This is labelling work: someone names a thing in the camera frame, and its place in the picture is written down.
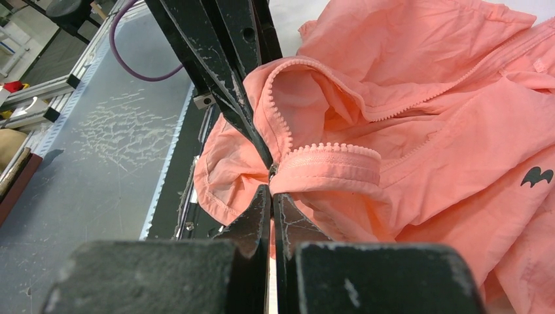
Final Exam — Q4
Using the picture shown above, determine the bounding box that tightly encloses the salmon orange jacket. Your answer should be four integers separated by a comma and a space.
194, 1, 554, 313

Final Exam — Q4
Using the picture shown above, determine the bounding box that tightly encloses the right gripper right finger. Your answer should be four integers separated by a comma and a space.
273, 194, 486, 313

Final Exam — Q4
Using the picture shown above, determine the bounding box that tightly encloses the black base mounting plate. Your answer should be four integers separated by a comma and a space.
139, 86, 223, 240

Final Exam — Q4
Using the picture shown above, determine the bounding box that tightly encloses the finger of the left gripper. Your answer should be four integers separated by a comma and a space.
217, 0, 283, 74
146, 0, 274, 167

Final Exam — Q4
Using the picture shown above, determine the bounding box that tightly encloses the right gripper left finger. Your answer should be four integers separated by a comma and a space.
41, 185, 271, 313

